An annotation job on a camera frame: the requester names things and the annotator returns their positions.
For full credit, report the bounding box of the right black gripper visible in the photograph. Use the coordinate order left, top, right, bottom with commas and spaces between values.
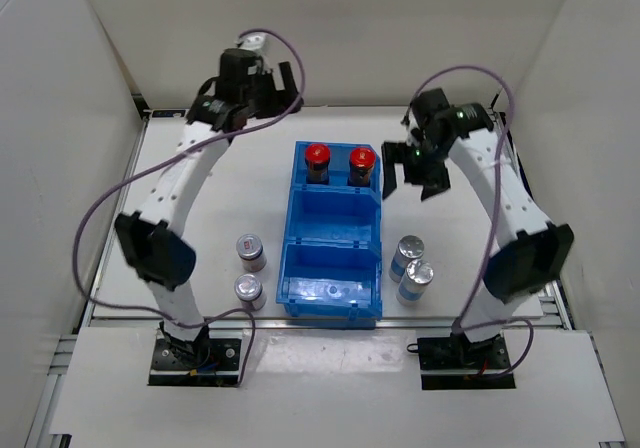
382, 140, 452, 203

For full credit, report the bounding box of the red-lid sauce jar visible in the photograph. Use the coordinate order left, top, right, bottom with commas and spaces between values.
304, 143, 331, 185
348, 146, 376, 187

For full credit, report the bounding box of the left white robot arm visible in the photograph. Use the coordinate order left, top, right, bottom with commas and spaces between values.
114, 48, 301, 368

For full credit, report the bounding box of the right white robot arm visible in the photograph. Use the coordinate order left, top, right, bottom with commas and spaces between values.
381, 102, 574, 369

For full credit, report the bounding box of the far blue storage bin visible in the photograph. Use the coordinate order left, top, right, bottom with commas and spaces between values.
290, 141, 381, 196

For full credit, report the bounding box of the blue storage bin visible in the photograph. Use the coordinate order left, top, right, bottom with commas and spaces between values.
276, 239, 383, 326
290, 141, 381, 196
284, 187, 381, 250

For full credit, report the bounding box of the middle blue storage bin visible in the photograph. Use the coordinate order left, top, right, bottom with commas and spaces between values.
284, 187, 381, 250

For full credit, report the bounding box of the right far silver-lid bottle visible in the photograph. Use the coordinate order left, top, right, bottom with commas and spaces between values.
389, 235, 424, 283

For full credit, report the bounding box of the silver-lid bottle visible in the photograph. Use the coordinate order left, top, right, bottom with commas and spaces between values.
396, 259, 434, 306
389, 235, 424, 283

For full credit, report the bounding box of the right near silver-lid bottle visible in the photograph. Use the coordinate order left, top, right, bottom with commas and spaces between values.
396, 259, 434, 306

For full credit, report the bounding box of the left blue corner label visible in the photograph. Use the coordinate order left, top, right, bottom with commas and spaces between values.
151, 109, 186, 118

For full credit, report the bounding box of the near blue storage bin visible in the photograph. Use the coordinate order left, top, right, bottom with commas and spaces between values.
276, 239, 383, 326

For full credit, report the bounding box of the left far silver-lid jar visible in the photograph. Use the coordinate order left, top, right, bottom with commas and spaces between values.
236, 234, 267, 273

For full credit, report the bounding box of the silver-lid jar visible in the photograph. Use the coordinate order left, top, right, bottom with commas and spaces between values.
236, 234, 267, 273
234, 273, 267, 312

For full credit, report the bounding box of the left near silver-lid jar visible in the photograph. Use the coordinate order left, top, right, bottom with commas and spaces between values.
234, 273, 267, 312

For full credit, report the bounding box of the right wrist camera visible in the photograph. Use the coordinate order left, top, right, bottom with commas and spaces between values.
409, 88, 450, 129

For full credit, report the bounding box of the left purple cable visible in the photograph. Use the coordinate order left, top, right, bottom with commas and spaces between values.
71, 29, 306, 387

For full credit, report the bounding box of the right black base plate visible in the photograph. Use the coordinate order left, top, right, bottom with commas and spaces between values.
407, 335, 516, 391

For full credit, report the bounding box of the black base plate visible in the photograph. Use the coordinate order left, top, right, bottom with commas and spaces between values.
147, 329, 242, 387
407, 335, 516, 391

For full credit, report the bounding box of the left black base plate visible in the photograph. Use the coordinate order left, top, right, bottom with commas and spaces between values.
147, 329, 242, 387

